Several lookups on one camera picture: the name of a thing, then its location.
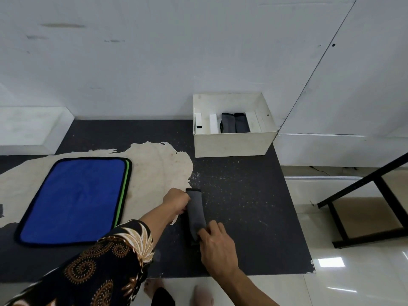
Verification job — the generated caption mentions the person's left foot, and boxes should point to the person's left foot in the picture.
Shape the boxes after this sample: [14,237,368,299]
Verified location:
[143,278,165,300]

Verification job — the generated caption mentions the person's left forearm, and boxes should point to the person's left forearm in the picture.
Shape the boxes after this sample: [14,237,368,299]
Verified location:
[139,204,179,243]

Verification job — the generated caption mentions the person's left hand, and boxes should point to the person's left hand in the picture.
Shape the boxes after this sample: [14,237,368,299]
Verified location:
[162,187,191,217]

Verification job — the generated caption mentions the stack of microfibre cloths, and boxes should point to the stack of microfibre cloths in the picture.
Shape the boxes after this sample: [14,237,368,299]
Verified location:
[14,157,133,247]

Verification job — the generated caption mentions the black stool frame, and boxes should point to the black stool frame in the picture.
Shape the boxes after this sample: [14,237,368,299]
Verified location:
[317,153,408,249]

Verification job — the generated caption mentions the white flat box lid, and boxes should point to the white flat box lid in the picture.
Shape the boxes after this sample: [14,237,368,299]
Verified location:
[0,107,76,156]

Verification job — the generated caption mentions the person's dark trousers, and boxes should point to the person's dark trousers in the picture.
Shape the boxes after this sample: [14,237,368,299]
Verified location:
[151,286,176,306]

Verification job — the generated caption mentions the yellow microfibre cloth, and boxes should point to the yellow microfibre cloth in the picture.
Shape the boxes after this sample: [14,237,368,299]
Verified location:
[184,188,208,247]

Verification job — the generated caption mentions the white box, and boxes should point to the white box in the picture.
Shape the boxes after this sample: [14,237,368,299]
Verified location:
[193,92,278,159]

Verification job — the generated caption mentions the black cable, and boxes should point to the black cable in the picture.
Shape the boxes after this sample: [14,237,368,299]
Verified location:
[309,165,357,176]

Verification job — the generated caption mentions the metal floor rail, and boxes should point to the metal floor rail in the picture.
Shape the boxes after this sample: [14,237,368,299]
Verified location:
[284,176,364,181]

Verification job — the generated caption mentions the person's right foot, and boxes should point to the person's right foot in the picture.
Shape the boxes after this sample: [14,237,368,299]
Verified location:
[193,285,214,306]

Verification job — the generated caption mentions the person's right hand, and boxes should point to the person's right hand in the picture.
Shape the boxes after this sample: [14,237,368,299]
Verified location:
[197,221,240,278]

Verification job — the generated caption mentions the person's foot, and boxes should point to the person's foot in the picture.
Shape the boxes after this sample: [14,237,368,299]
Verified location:
[143,278,165,300]
[193,285,214,306]

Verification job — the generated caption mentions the person's patterned left sleeve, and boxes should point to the person's patterned left sleeve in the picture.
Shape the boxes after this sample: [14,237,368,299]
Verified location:
[0,219,155,306]

